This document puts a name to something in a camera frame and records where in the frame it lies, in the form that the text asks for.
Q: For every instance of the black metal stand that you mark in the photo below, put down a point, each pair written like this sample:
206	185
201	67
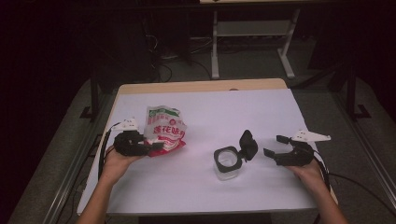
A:
94	96
351	93

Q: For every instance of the clear jar with black lid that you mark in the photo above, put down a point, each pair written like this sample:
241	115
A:
232	161

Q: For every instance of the aluminium floor rail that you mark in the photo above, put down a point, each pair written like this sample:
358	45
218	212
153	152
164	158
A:
364	146
71	168

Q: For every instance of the person's left hand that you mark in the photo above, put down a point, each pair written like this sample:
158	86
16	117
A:
116	166

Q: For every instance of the person's right hand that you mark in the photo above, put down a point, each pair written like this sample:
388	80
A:
306	175

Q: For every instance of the white metal desk frame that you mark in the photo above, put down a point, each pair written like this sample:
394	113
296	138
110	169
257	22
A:
253	29

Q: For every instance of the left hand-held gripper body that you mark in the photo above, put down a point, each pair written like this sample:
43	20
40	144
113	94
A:
129	146

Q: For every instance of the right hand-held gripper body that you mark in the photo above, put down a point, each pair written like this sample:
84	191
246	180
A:
297	154

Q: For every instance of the white table cover sheet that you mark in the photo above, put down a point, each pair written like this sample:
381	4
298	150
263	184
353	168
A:
193	193

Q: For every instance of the white and red seasoning bag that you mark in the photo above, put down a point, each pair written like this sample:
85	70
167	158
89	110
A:
166	130

